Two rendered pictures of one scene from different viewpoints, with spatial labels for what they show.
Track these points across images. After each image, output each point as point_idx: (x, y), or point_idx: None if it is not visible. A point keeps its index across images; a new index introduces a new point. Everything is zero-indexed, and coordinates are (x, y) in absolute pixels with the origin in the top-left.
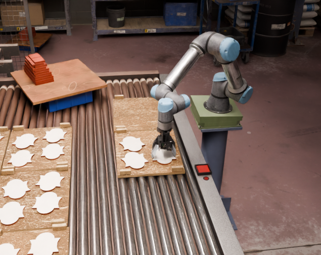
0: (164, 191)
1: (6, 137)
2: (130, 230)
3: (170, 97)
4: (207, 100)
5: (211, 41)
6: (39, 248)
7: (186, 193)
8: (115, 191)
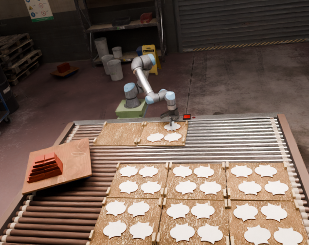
0: (201, 130)
1: (116, 199)
2: (229, 143)
3: (162, 94)
4: (128, 104)
5: (144, 60)
6: (243, 172)
7: (204, 124)
8: (196, 147)
